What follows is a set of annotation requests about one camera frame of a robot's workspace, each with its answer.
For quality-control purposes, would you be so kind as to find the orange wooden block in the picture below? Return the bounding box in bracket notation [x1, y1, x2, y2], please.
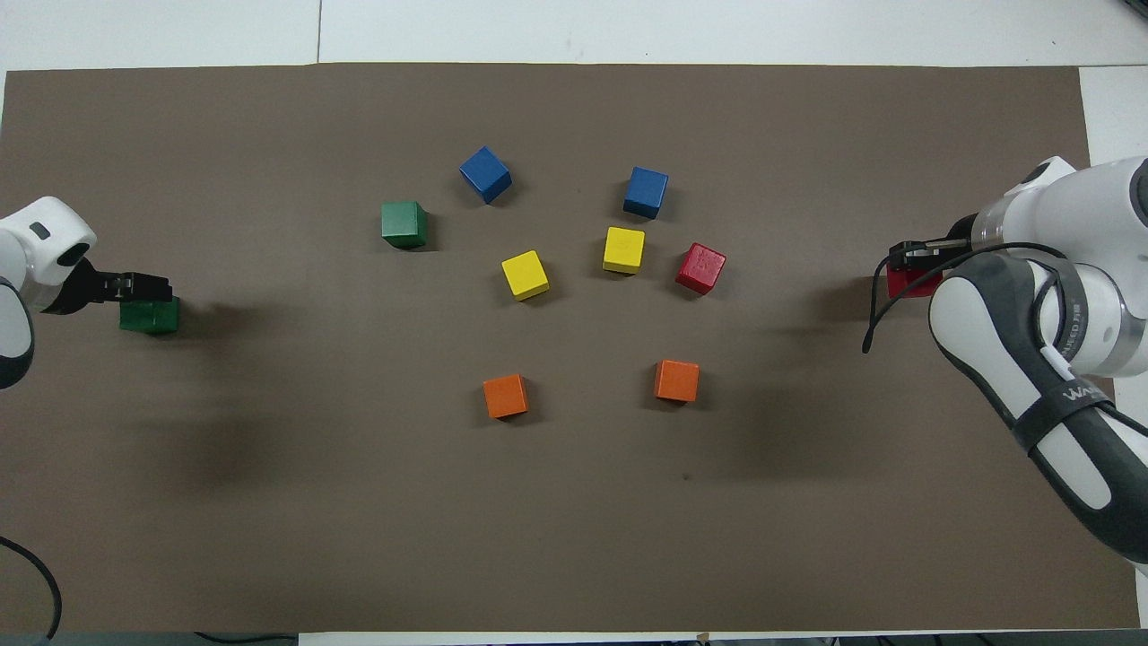
[654, 359, 700, 404]
[483, 373, 530, 420]

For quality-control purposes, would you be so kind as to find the brown table mat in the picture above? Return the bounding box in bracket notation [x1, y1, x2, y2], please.
[0, 63, 1140, 633]

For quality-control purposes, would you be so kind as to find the blue wooden block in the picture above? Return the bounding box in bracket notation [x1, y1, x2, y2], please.
[623, 166, 670, 220]
[459, 146, 513, 205]

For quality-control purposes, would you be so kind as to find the yellow wooden block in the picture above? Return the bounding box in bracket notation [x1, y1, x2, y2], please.
[603, 226, 647, 275]
[500, 249, 551, 301]

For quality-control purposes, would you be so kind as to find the red wooden block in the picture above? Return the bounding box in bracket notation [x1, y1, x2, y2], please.
[674, 242, 727, 296]
[886, 262, 944, 300]

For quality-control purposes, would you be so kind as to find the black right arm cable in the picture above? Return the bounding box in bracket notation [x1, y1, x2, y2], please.
[863, 242, 1091, 355]

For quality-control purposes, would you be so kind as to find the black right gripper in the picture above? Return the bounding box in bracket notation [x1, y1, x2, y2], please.
[890, 214, 980, 268]

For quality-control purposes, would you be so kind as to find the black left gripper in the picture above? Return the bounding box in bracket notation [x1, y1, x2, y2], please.
[40, 258, 173, 315]

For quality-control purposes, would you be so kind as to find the green wooden block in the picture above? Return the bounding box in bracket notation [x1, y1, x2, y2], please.
[119, 296, 181, 336]
[380, 200, 429, 249]

